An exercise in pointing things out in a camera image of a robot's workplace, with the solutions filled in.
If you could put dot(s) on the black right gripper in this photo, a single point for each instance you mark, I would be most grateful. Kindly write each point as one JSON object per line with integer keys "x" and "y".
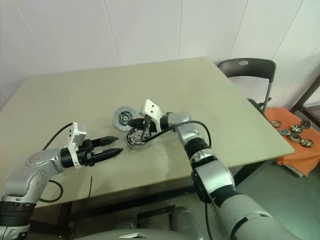
{"x": 147, "y": 122}

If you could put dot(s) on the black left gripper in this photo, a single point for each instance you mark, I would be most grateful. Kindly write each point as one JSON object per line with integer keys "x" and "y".
{"x": 86, "y": 156}

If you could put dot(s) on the small dark gear part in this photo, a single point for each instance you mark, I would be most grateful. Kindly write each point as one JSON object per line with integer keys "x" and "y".
{"x": 117, "y": 120}

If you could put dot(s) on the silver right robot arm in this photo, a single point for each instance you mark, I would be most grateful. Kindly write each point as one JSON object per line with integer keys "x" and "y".
{"x": 220, "y": 175}

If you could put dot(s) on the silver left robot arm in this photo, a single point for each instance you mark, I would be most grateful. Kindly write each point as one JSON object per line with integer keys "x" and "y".
{"x": 42, "y": 160}

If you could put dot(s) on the motor housing with copper windings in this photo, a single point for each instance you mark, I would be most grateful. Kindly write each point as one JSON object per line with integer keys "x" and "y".
{"x": 140, "y": 148}

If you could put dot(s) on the dark round spare motor part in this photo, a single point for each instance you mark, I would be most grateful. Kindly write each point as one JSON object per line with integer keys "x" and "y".
{"x": 277, "y": 124}

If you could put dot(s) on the toothed black spare motor part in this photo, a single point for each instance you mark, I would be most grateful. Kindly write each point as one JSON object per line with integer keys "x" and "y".
{"x": 306, "y": 124}

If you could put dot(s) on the black folding chair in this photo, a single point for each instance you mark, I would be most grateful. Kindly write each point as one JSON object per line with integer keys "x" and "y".
{"x": 250, "y": 67}

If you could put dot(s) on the orange cloth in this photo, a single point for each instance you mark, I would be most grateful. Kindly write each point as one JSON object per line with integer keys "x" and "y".
{"x": 282, "y": 117}

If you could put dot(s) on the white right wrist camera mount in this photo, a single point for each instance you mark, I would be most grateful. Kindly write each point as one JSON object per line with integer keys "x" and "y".
{"x": 151, "y": 107}

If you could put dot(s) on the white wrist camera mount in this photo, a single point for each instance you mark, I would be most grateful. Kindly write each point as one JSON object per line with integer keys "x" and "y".
{"x": 73, "y": 155}
{"x": 151, "y": 107}

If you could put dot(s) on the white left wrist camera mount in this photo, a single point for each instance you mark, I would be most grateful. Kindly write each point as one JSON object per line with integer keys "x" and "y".
{"x": 73, "y": 155}

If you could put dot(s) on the black table frame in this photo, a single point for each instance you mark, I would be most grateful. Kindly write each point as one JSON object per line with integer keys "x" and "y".
{"x": 155, "y": 212}

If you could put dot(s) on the black metal frame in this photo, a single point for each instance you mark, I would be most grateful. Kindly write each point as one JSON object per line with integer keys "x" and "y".
{"x": 306, "y": 95}

